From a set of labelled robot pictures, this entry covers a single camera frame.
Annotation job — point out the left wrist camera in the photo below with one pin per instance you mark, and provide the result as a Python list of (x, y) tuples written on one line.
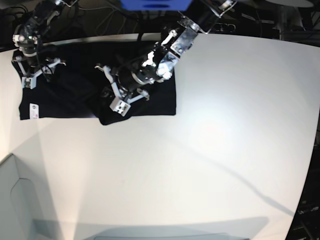
[(119, 106)]

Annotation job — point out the blue box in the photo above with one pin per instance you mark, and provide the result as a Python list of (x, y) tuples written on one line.
[(156, 5)]

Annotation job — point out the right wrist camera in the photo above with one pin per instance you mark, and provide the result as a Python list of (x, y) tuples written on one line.
[(29, 82)]

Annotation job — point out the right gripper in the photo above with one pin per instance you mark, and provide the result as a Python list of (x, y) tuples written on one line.
[(29, 63)]

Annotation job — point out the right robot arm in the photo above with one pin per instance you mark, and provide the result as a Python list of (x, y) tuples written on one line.
[(41, 17)]

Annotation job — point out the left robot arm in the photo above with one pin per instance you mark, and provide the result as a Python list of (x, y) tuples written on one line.
[(200, 17)]

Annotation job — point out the white garment label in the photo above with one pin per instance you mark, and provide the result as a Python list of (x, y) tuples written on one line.
[(33, 111)]

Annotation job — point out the black T-shirt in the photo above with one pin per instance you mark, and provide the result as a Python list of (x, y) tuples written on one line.
[(76, 89)]

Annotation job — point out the black power strip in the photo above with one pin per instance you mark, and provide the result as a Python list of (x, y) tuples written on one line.
[(223, 28)]

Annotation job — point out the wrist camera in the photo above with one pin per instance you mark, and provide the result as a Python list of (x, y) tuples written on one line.
[(119, 106), (29, 82)]

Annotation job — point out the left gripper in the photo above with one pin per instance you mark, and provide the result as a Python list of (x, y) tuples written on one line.
[(127, 81)]

